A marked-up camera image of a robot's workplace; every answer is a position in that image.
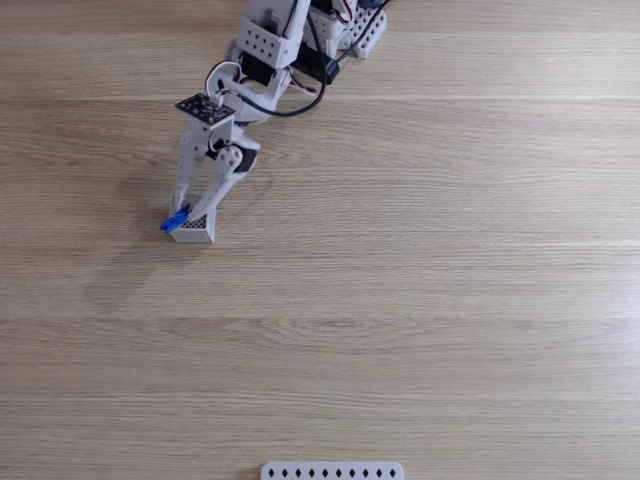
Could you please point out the small white mesh crate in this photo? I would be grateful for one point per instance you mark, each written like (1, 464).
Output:
(196, 234)

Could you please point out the white plate diamond holes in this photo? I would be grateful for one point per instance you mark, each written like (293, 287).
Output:
(330, 472)

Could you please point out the blue clothes peg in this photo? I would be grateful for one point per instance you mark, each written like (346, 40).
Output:
(170, 223)

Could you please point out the black camera circuit board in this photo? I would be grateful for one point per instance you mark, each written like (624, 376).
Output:
(204, 107)

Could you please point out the white perforated base mount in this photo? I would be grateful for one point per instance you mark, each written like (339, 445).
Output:
(369, 35)

